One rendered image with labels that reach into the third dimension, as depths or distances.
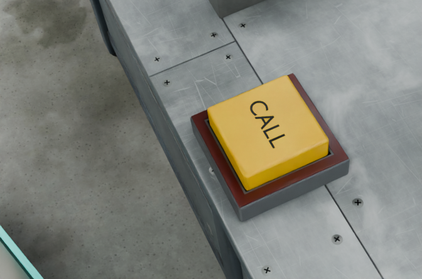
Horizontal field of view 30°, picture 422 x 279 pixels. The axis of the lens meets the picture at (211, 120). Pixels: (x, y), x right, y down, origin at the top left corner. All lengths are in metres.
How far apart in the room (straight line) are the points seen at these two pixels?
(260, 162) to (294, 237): 0.05
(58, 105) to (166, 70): 1.03
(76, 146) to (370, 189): 1.07
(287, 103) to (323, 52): 0.08
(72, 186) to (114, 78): 0.26
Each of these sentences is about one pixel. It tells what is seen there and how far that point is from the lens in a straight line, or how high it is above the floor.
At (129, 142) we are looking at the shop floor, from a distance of 1.52.
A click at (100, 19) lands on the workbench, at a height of 0.13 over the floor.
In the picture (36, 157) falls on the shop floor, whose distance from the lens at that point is 1.55.
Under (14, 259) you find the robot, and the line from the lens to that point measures 1.16.
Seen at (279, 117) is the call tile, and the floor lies 0.84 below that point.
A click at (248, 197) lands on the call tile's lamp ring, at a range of 0.50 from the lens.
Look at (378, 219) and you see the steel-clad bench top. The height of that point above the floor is 0.80.
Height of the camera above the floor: 1.26
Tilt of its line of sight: 56 degrees down
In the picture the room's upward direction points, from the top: 10 degrees counter-clockwise
